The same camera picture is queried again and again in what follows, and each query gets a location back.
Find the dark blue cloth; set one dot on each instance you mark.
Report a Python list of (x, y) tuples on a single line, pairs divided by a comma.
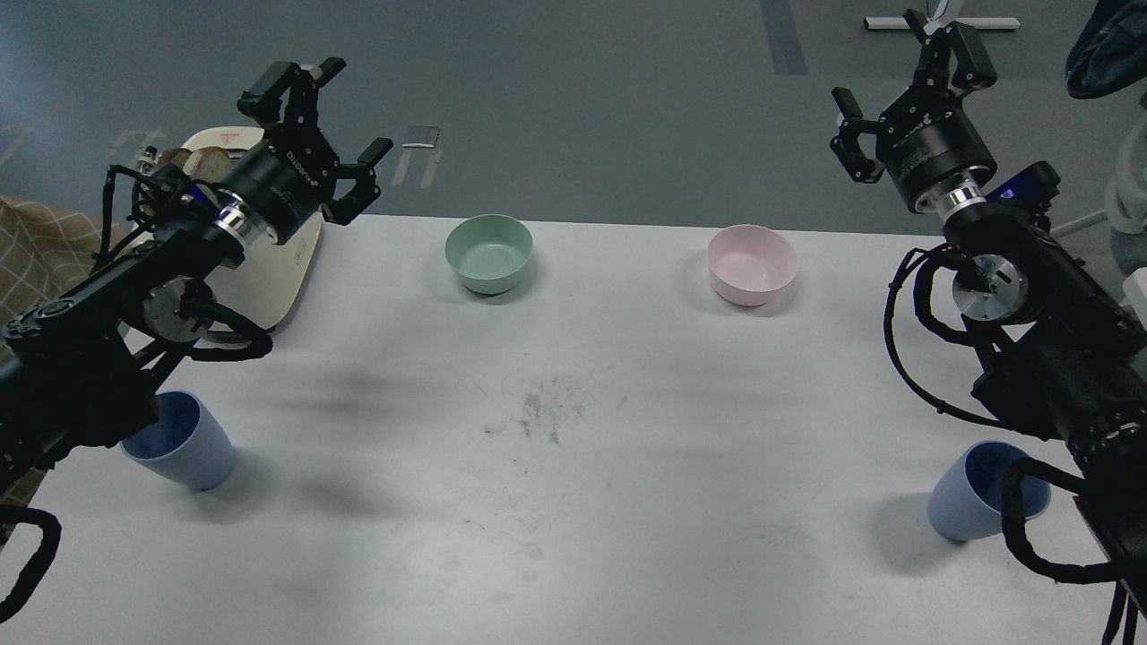
[(1110, 52)]

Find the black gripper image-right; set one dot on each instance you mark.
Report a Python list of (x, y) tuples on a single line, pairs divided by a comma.
[(923, 137)]

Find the bread slice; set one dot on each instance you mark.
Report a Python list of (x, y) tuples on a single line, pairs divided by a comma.
[(177, 158), (210, 164)]

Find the cream toaster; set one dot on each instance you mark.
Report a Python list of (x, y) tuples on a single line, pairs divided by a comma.
[(263, 289)]

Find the bread slice right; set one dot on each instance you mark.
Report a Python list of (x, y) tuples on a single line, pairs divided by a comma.
[(210, 164)]

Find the pink bowl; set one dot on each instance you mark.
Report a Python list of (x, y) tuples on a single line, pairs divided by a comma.
[(750, 265)]

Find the beige checked cloth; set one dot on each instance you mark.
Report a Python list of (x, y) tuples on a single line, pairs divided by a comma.
[(45, 251)]

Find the blue cup start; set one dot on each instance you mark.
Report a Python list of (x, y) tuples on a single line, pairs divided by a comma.
[(186, 445), (967, 501)]

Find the bread slice left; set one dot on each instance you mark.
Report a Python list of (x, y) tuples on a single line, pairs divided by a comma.
[(177, 158)]

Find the white stand base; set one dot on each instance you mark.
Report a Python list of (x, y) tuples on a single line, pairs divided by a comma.
[(898, 23)]

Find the green bowl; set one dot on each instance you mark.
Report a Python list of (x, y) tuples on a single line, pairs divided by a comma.
[(489, 254)]

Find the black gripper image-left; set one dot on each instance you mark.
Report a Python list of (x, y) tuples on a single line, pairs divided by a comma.
[(293, 173)]

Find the white chair base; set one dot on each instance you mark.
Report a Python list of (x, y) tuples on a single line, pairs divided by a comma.
[(1124, 211)]

